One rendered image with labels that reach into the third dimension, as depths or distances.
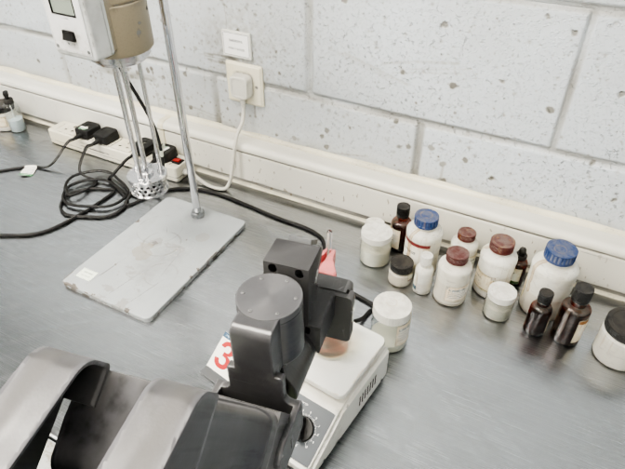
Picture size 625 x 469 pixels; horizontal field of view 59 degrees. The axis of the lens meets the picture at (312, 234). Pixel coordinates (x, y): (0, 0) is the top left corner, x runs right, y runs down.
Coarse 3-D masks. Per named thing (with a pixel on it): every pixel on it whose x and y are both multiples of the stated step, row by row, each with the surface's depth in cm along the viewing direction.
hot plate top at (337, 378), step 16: (352, 336) 77; (368, 336) 77; (352, 352) 75; (368, 352) 75; (320, 368) 73; (336, 368) 73; (352, 368) 73; (320, 384) 71; (336, 384) 71; (352, 384) 71
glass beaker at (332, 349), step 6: (354, 306) 71; (324, 342) 71; (330, 342) 71; (336, 342) 71; (342, 342) 72; (348, 342) 73; (324, 348) 72; (330, 348) 72; (336, 348) 72; (342, 348) 73; (348, 348) 74; (318, 354) 73; (324, 354) 73; (330, 354) 73; (336, 354) 73; (342, 354) 73; (348, 354) 75
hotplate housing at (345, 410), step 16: (384, 352) 78; (368, 368) 75; (384, 368) 79; (304, 384) 73; (368, 384) 75; (320, 400) 71; (336, 400) 71; (352, 400) 72; (336, 416) 70; (352, 416) 74; (336, 432) 70; (320, 448) 69; (288, 464) 70; (320, 464) 70
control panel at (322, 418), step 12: (300, 396) 72; (312, 408) 71; (324, 408) 71; (312, 420) 70; (324, 420) 70; (324, 432) 69; (300, 444) 70; (312, 444) 69; (300, 456) 69; (312, 456) 69
